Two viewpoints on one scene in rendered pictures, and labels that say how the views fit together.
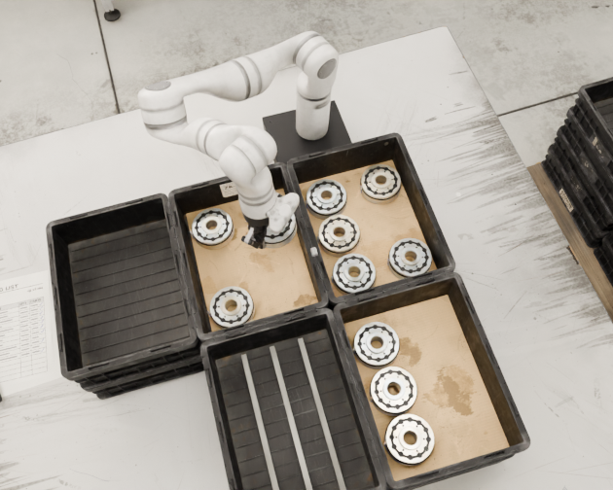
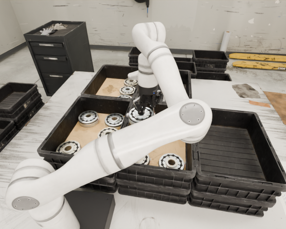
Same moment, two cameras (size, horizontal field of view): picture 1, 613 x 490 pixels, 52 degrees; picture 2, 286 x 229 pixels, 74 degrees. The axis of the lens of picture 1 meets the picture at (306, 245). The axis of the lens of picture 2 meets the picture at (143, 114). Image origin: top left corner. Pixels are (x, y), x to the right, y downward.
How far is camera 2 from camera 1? 146 cm
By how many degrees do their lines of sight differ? 76
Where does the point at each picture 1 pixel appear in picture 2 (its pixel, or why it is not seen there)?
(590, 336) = (54, 104)
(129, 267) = (225, 167)
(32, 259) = not seen: outside the picture
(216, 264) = (175, 150)
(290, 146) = (92, 219)
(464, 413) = (111, 85)
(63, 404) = not seen: hidden behind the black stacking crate
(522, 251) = (41, 130)
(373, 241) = (96, 132)
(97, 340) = (242, 141)
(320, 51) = (29, 161)
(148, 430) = not seen: hidden behind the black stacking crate
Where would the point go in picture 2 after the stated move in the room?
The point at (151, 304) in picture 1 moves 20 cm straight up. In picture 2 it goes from (213, 146) to (225, 112)
